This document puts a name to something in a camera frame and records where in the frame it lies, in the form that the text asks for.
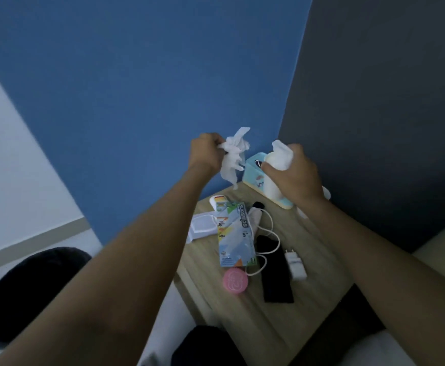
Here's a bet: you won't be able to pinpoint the person's left forearm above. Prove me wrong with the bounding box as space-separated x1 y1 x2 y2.
0 163 212 366

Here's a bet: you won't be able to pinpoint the white charging cable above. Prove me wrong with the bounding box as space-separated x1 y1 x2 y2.
245 208 281 277

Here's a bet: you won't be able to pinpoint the white tissue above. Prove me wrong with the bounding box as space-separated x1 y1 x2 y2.
216 127 252 189

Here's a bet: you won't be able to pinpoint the person's right hand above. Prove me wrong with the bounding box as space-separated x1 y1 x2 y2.
260 143 326 210

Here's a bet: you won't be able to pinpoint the person's black trousers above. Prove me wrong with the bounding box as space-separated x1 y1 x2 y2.
170 325 246 366

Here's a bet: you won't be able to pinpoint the wooden nightstand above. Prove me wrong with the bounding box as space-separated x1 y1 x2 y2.
173 182 355 366

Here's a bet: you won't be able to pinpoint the black smartphone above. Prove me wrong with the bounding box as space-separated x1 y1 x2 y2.
255 234 295 304

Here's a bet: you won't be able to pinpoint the pink round jar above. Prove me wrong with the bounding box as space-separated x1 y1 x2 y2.
222 267 249 295

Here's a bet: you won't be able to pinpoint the person's right forearm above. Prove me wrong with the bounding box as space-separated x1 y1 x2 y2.
302 198 445 366

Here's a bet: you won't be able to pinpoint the black trash bin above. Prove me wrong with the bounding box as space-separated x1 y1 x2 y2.
0 247 93 350

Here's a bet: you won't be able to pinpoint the large white plastic cup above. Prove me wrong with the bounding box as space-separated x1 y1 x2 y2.
297 186 332 220

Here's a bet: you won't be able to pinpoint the person's left hand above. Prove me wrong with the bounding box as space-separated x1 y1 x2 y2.
188 133 227 176

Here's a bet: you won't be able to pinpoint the white tube black cap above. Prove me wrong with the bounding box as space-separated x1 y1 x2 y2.
247 201 266 233

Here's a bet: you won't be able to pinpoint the beige bed headboard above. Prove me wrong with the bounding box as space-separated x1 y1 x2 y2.
413 213 445 290

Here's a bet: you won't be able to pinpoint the colourful snack packet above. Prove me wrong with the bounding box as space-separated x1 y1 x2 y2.
216 203 257 268

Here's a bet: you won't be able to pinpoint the white wet wipes pack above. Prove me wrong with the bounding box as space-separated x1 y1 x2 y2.
187 211 227 245

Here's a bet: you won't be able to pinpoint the white charger plug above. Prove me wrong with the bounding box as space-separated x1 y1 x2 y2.
284 247 308 282

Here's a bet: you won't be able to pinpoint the teal tissue box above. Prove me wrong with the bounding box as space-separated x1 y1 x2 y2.
242 151 296 210

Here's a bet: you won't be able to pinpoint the white bottle red cap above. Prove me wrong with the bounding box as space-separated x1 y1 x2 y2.
209 194 229 214

